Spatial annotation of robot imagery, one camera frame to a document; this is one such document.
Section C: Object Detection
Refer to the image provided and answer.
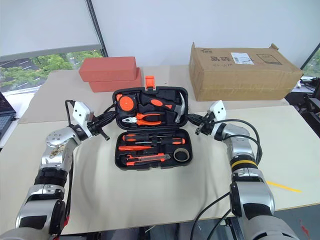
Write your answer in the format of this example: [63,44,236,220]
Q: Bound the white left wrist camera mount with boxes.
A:
[72,100,94,140]

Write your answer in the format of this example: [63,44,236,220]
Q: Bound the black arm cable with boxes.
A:
[63,99,76,233]
[193,119,264,240]

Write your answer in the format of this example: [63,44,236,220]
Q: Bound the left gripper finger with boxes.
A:
[96,115,118,127]
[98,111,119,120]

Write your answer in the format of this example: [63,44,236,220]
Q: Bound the black orange tape measure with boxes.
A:
[114,92,138,113]

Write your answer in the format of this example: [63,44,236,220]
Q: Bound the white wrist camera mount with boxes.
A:
[209,99,227,124]
[72,100,94,140]

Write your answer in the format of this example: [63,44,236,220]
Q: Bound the orange handled pliers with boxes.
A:
[121,112,165,127]

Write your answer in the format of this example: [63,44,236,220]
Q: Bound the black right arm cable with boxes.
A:
[193,119,264,240]

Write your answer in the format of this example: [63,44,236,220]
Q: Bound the black orange screwdriver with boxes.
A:
[135,137,187,146]
[118,133,164,142]

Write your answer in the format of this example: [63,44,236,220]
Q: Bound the black tool case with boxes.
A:
[111,75,193,171]

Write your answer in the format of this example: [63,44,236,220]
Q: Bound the black diagonal pole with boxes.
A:
[84,0,109,58]

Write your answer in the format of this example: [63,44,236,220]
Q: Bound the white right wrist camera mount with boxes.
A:
[209,99,227,124]

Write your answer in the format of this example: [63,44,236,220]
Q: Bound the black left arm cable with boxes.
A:
[63,99,76,233]

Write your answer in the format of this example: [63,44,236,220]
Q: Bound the orange black utility knife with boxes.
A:
[120,154,172,167]

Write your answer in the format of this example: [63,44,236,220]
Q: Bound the yellow tape strip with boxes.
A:
[266,180,303,194]

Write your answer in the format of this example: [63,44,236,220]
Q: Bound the dark laptop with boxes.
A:
[0,90,17,149]

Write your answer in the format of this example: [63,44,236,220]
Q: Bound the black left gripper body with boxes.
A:
[85,114,111,142]

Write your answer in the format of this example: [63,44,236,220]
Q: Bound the dark tape roll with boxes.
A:
[172,147,190,162]

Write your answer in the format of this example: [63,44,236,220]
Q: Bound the dark equipment beside table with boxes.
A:
[298,76,320,139]

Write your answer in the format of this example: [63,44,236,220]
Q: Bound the orange-red rectangular block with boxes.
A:
[88,67,143,94]
[78,55,138,83]

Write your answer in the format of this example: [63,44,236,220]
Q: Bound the large brown cardboard box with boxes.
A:
[188,41,304,102]

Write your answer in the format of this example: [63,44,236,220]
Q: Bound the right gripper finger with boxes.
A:
[189,117,207,127]
[187,113,208,122]

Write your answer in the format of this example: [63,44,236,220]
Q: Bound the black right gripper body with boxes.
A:
[194,111,216,137]

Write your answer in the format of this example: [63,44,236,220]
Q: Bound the orange tester pen screwdriver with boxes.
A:
[117,145,153,152]

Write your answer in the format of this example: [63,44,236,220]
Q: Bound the claw hammer black orange grip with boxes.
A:
[138,90,187,124]

